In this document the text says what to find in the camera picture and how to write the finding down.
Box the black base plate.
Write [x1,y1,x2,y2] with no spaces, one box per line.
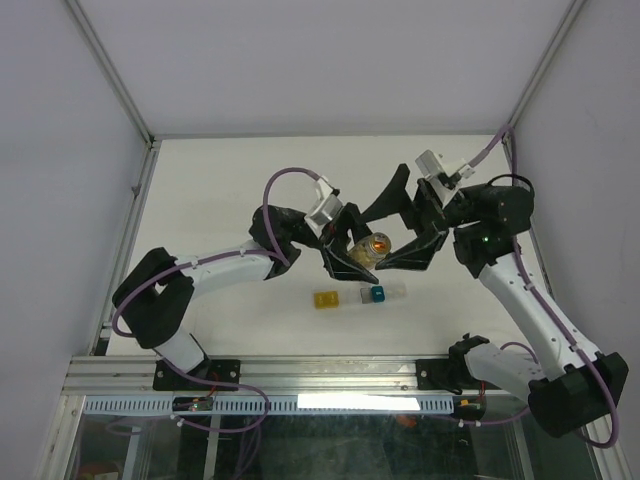
[414,357,499,395]
[152,358,241,392]

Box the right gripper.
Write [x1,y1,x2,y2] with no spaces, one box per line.
[355,164,489,271]

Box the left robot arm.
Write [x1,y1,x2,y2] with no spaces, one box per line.
[112,203,378,389]

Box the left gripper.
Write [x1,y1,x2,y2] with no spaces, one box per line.
[290,205,387,283]

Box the clear bottle of yellow pills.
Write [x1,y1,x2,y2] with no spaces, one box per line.
[348,232,392,270]

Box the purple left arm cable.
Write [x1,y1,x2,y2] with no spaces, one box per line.
[111,168,326,339]

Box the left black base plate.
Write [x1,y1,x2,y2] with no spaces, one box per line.
[152,358,241,392]

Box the weekly pill organizer strip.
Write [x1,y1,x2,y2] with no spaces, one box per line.
[312,282,408,310]

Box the aluminium mounting rail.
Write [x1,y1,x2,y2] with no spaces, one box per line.
[62,355,446,395]

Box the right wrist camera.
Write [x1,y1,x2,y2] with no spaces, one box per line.
[415,150,475,207]

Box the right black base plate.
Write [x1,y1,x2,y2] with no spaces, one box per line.
[414,357,499,395]

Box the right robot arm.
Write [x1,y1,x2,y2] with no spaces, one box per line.
[361,165,629,449]

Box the slotted cable duct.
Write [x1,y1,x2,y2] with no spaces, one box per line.
[84,394,454,417]

